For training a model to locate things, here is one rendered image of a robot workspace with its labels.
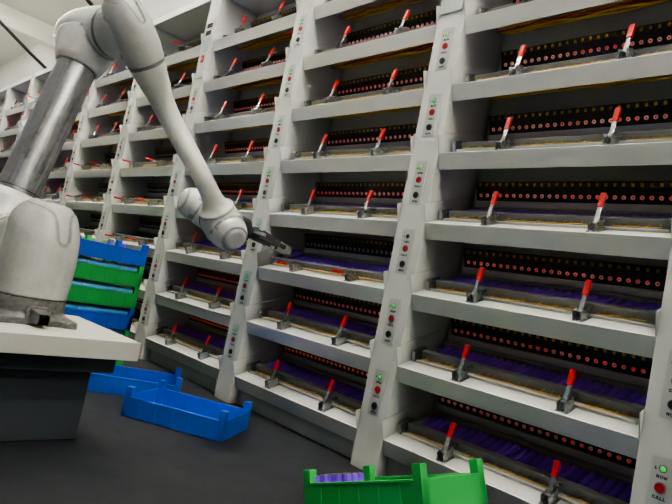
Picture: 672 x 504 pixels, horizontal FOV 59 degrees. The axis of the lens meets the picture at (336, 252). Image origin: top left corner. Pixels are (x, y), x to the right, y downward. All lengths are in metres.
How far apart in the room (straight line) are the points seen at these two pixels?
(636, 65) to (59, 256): 1.32
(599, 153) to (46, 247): 1.22
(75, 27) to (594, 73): 1.29
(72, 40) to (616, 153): 1.35
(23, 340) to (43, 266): 0.20
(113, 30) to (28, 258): 0.62
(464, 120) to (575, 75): 0.36
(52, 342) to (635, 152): 1.26
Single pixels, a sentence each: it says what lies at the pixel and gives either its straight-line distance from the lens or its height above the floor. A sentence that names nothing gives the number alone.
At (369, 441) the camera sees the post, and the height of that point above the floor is 0.08.
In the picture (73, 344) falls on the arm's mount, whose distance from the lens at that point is 1.36.
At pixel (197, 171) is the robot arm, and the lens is 1.69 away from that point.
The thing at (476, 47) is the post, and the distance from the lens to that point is 1.81.
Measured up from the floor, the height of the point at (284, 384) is 0.12.
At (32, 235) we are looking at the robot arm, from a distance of 1.45.
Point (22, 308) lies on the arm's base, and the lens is 1.45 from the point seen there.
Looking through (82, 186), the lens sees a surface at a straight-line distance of 4.03.
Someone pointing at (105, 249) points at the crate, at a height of 0.43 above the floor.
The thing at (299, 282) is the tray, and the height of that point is 0.46.
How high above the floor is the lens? 0.43
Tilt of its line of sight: 4 degrees up
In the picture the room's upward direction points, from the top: 12 degrees clockwise
